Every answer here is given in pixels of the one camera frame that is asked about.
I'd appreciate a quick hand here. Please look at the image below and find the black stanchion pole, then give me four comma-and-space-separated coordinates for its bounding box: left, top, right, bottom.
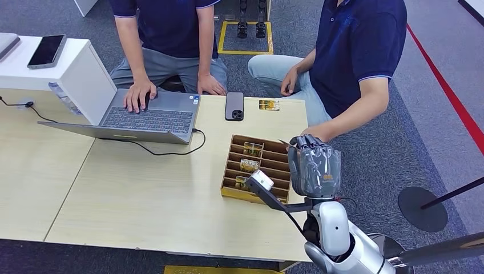
420, 176, 484, 211

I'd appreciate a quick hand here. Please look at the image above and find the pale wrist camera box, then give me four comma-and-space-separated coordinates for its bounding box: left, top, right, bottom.
250, 170, 275, 192

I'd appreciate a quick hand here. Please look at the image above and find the black stool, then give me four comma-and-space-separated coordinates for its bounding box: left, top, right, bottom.
159, 75, 186, 94

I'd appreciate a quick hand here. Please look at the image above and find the black laptop power cable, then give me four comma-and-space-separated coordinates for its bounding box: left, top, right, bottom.
97, 128, 207, 157

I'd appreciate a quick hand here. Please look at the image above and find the thin black cable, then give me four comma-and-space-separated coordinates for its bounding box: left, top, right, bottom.
0, 96, 58, 124

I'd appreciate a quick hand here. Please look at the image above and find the wooden card organizer tray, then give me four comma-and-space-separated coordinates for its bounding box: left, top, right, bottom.
220, 134, 293, 205

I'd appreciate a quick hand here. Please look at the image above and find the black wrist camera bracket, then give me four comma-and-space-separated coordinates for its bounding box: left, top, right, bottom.
245, 178, 314, 213

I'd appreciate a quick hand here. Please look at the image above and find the person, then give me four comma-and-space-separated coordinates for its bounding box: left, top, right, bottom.
247, 0, 408, 144
108, 0, 229, 114

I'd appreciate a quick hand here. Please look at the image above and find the black screen smartphone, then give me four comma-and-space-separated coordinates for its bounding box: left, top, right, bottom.
26, 34, 67, 70

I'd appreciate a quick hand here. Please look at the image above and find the clear plastic bottle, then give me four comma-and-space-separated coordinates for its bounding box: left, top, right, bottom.
48, 82, 82, 116

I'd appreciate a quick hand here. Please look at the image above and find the black stanchion base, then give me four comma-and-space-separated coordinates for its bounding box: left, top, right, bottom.
397, 186, 449, 233

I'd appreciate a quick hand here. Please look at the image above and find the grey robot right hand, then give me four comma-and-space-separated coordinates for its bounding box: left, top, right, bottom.
287, 134, 342, 200

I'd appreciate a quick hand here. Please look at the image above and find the person's right hand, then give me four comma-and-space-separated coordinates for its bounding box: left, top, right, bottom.
280, 67, 300, 97
123, 77, 158, 114

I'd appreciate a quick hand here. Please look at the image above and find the person's left hand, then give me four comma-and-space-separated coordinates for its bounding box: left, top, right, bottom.
197, 74, 228, 96
300, 124, 333, 144

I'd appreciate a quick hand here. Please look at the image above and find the black robot foot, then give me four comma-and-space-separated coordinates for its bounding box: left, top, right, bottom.
255, 0, 268, 39
236, 0, 249, 39

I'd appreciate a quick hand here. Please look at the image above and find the grey closed laptop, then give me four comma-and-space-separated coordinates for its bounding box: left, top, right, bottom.
0, 32, 21, 61

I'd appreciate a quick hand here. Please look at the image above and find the dark grey smartphone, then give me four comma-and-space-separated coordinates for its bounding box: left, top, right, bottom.
225, 91, 245, 122

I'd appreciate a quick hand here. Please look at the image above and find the grey stanchion pole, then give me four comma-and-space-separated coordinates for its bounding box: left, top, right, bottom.
387, 231, 484, 269

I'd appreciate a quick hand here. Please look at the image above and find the white panel with dark edge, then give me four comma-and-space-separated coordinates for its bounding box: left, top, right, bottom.
458, 0, 484, 27

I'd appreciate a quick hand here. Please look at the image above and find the chrome stanchion base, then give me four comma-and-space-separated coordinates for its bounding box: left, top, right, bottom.
368, 233, 415, 274

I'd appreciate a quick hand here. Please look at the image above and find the white box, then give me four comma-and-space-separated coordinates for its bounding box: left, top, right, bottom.
0, 35, 117, 126

